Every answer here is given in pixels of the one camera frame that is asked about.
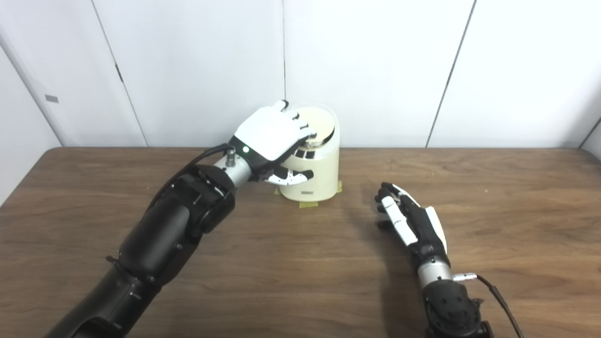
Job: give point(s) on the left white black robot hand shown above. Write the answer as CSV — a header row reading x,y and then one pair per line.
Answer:
x,y
267,136

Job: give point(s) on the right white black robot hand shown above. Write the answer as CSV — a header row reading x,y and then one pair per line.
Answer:
x,y
425,230

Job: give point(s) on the round cream bin lid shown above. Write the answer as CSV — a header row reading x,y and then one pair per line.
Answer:
x,y
321,122

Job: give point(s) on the cream-colored bin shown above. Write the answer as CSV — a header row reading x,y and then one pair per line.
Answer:
x,y
321,173

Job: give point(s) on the small grey wall label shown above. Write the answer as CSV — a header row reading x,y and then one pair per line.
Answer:
x,y
51,98

